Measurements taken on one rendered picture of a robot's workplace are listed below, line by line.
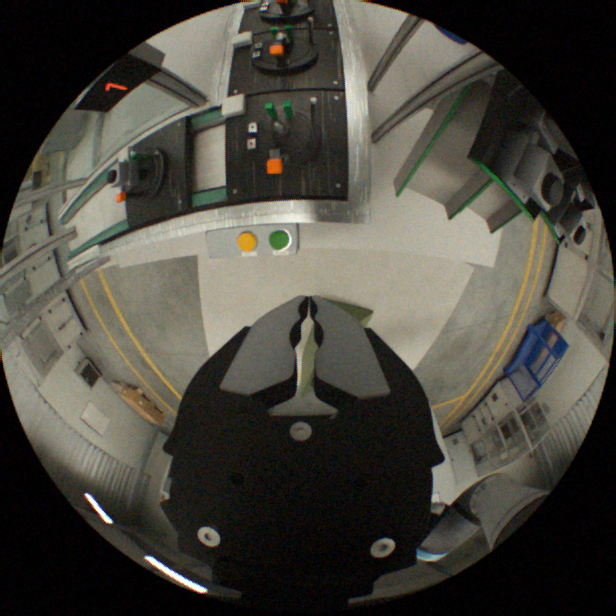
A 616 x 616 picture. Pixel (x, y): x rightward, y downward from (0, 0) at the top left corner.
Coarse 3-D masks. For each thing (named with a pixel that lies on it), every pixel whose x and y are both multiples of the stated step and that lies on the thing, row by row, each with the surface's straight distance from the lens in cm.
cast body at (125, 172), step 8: (128, 160) 50; (136, 160) 51; (112, 168) 50; (120, 168) 48; (128, 168) 49; (136, 168) 50; (112, 176) 47; (120, 176) 47; (128, 176) 48; (136, 176) 50; (112, 184) 49; (120, 184) 50; (128, 184) 48; (136, 184) 49
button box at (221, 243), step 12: (228, 228) 42; (240, 228) 41; (252, 228) 40; (264, 228) 40; (276, 228) 39; (288, 228) 39; (216, 240) 44; (228, 240) 43; (264, 240) 40; (216, 252) 45; (228, 252) 44; (240, 252) 43; (252, 252) 42; (264, 252) 41; (276, 252) 40; (288, 252) 40
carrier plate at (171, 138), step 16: (160, 128) 57; (176, 128) 53; (144, 144) 60; (160, 144) 55; (176, 144) 51; (176, 160) 50; (176, 176) 49; (128, 192) 63; (160, 192) 52; (128, 208) 62; (144, 208) 56; (160, 208) 52; (176, 208) 48; (128, 224) 63
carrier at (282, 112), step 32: (256, 96) 46; (288, 96) 44; (320, 96) 44; (256, 128) 38; (288, 128) 35; (320, 128) 38; (256, 160) 38; (288, 160) 36; (320, 160) 38; (256, 192) 39; (288, 192) 38; (320, 192) 37
